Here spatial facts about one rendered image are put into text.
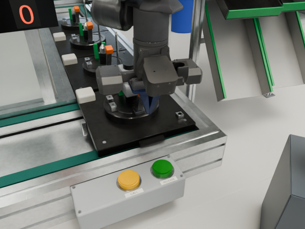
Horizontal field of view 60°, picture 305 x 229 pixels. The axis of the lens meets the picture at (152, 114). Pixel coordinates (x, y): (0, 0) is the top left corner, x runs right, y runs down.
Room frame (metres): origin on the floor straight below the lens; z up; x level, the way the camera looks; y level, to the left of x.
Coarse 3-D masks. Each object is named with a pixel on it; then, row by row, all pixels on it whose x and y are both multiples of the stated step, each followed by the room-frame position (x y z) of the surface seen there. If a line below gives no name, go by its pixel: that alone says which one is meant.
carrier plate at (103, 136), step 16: (96, 96) 0.62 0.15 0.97; (160, 96) 0.62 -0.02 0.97; (96, 112) 0.54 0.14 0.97; (160, 112) 0.54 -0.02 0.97; (176, 112) 0.54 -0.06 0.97; (96, 128) 0.48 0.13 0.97; (112, 128) 0.48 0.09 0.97; (128, 128) 0.48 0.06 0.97; (144, 128) 0.48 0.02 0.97; (160, 128) 0.48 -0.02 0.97; (176, 128) 0.48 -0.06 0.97; (192, 128) 0.50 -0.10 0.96; (96, 144) 0.42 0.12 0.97; (112, 144) 0.42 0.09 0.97; (128, 144) 0.43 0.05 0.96
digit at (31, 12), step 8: (16, 0) 0.57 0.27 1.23; (24, 0) 0.57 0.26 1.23; (32, 0) 0.58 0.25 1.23; (16, 8) 0.56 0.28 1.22; (24, 8) 0.57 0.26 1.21; (32, 8) 0.58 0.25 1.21; (16, 16) 0.56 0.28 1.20; (24, 16) 0.57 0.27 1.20; (32, 16) 0.57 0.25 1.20; (16, 24) 0.56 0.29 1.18; (24, 24) 0.57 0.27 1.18; (32, 24) 0.57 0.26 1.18; (40, 24) 0.58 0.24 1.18
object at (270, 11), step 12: (216, 0) 0.63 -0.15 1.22; (228, 0) 0.64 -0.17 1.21; (240, 0) 0.64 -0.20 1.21; (252, 0) 0.65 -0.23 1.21; (264, 0) 0.65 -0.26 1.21; (276, 0) 0.63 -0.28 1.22; (228, 12) 0.57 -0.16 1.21; (240, 12) 0.58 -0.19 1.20; (252, 12) 0.59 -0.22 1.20; (264, 12) 0.60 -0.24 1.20; (276, 12) 0.61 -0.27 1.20
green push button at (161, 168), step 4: (160, 160) 0.37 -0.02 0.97; (164, 160) 0.37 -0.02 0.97; (152, 164) 0.37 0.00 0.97; (156, 164) 0.36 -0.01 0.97; (160, 164) 0.36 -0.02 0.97; (164, 164) 0.36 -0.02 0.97; (168, 164) 0.36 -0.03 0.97; (152, 168) 0.36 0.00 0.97; (156, 168) 0.35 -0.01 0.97; (160, 168) 0.35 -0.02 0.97; (164, 168) 0.35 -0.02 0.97; (168, 168) 0.35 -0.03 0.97; (156, 172) 0.35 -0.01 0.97; (160, 172) 0.34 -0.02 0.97; (164, 172) 0.34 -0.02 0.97; (168, 172) 0.35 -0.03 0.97; (160, 176) 0.34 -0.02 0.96; (164, 176) 0.34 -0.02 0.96
